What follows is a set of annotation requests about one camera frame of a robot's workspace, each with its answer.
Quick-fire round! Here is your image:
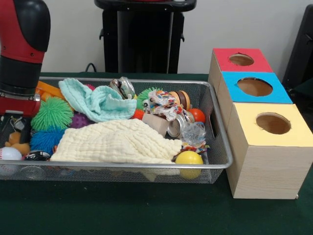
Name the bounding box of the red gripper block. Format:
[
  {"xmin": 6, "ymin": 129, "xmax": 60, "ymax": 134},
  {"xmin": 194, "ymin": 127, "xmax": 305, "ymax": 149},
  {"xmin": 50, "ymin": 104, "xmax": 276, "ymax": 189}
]
[{"xmin": 0, "ymin": 97, "xmax": 41, "ymax": 145}]

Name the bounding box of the large green spiky ball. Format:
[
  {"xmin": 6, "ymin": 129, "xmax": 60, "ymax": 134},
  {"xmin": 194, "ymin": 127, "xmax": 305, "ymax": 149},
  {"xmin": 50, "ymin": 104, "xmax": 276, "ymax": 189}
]
[{"xmin": 31, "ymin": 96, "xmax": 74, "ymax": 132}]

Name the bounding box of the cream muslin cloth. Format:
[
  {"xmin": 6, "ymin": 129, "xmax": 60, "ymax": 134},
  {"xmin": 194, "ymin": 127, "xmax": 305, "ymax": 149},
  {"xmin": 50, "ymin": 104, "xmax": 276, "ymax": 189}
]
[{"xmin": 50, "ymin": 119, "xmax": 183, "ymax": 164}]

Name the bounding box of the orange teddy bear toy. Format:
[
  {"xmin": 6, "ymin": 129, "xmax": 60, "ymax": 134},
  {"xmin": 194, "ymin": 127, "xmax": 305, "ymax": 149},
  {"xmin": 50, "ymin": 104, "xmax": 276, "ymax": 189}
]
[{"xmin": 4, "ymin": 131, "xmax": 31, "ymax": 155}]

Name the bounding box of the yellow ball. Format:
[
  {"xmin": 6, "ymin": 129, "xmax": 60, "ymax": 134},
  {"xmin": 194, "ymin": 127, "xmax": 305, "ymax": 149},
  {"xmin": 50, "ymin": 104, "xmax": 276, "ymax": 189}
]
[{"xmin": 175, "ymin": 150, "xmax": 204, "ymax": 179}]

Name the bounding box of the mint green cloth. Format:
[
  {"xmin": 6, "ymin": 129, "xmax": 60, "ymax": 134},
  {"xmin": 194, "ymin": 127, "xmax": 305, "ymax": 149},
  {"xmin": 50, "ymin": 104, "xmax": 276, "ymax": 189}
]
[{"xmin": 58, "ymin": 77, "xmax": 137, "ymax": 123}]

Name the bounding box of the brown striped burger toy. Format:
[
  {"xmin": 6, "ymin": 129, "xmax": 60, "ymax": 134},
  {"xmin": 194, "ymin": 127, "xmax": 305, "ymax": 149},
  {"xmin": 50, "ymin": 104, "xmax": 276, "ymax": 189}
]
[{"xmin": 169, "ymin": 90, "xmax": 191, "ymax": 110}]

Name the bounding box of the black stand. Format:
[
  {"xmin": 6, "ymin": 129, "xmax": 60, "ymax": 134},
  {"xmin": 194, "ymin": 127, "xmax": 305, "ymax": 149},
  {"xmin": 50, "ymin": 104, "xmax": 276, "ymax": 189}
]
[{"xmin": 282, "ymin": 4, "xmax": 313, "ymax": 98}]

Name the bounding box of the blue spiky ball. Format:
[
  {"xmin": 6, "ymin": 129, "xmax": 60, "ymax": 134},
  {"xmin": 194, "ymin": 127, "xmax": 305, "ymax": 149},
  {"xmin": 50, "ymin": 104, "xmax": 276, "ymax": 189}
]
[{"xmin": 29, "ymin": 129, "xmax": 66, "ymax": 156}]

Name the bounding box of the white baseball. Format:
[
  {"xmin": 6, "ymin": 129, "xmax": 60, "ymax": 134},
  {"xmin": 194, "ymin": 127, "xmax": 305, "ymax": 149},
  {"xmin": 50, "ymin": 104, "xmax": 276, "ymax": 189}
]
[{"xmin": 0, "ymin": 146, "xmax": 23, "ymax": 162}]

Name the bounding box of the orange plastic toy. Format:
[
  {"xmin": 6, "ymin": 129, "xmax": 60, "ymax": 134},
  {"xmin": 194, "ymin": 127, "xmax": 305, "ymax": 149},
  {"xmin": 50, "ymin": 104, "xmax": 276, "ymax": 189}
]
[{"xmin": 36, "ymin": 80, "xmax": 66, "ymax": 101}]

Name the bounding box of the red-orange ball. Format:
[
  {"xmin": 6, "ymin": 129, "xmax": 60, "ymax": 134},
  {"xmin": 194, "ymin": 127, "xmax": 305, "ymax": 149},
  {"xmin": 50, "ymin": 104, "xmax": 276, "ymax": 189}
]
[{"xmin": 188, "ymin": 108, "xmax": 206, "ymax": 123}]

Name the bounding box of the dark green tablecloth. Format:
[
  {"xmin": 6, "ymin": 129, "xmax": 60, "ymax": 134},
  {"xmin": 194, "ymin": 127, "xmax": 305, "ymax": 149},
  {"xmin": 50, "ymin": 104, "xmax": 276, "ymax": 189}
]
[
  {"xmin": 293, "ymin": 77, "xmax": 313, "ymax": 98},
  {"xmin": 0, "ymin": 71, "xmax": 313, "ymax": 235}
]

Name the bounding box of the wooden three-hole sorting box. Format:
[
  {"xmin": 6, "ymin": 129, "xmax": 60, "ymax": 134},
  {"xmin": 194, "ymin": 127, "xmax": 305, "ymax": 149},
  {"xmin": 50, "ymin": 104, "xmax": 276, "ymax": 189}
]
[{"xmin": 208, "ymin": 47, "xmax": 313, "ymax": 200}]

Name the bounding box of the shallow clear mesh bin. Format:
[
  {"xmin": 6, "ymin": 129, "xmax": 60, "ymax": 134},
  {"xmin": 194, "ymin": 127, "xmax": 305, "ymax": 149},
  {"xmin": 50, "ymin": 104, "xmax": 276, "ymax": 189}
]
[{"xmin": 0, "ymin": 77, "xmax": 233, "ymax": 185}]

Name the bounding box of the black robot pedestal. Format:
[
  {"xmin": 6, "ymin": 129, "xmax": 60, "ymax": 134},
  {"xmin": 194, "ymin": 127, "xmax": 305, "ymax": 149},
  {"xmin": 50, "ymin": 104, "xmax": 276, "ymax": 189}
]
[{"xmin": 94, "ymin": 0, "xmax": 198, "ymax": 74}]

